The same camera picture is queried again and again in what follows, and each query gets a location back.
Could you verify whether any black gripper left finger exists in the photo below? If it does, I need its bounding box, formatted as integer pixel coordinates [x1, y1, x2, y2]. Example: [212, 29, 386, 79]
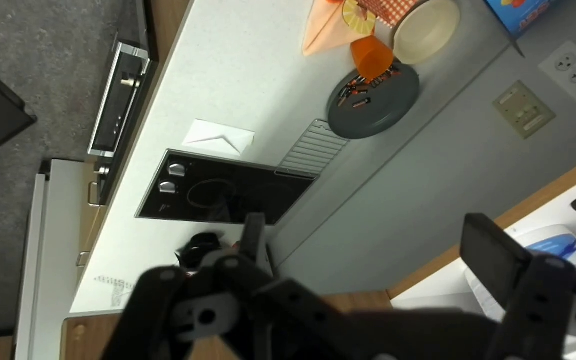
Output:
[239, 212, 265, 266]

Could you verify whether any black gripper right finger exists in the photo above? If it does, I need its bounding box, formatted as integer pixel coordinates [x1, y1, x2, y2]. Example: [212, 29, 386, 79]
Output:
[459, 214, 532, 318]

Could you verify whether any black induction cooktop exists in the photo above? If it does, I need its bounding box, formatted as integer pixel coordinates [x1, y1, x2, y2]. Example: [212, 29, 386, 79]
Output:
[137, 150, 315, 223]

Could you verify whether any white paper envelope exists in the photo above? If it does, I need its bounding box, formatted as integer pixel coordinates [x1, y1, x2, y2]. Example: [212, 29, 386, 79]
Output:
[182, 120, 254, 156]

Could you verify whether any dark grey plate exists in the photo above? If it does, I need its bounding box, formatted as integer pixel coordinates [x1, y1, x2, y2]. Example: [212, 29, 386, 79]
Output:
[326, 59, 419, 139]

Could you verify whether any black dishwasher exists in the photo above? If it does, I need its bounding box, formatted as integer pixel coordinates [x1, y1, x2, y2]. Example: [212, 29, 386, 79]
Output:
[87, 42, 150, 158]

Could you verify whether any orange plastic cup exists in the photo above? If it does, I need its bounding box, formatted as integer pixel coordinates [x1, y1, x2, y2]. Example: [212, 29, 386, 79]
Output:
[349, 35, 393, 82]

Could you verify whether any white power outlet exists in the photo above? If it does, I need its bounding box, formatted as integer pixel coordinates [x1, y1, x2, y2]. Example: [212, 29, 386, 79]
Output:
[540, 39, 576, 99]

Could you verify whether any orange cloth napkin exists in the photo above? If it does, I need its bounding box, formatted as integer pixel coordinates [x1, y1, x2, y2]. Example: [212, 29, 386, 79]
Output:
[301, 0, 357, 56]

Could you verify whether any cream bowl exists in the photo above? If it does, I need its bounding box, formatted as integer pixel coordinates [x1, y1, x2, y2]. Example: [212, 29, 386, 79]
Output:
[392, 0, 459, 63]

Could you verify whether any blue toy food box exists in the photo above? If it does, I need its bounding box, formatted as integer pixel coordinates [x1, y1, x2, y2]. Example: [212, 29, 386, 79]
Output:
[484, 0, 557, 35]

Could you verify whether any red checkered basket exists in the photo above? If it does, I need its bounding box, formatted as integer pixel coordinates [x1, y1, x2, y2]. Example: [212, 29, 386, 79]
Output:
[357, 0, 423, 27]

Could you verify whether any beige wall switch plate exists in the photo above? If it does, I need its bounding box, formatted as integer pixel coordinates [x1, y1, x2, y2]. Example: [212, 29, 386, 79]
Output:
[493, 79, 556, 138]

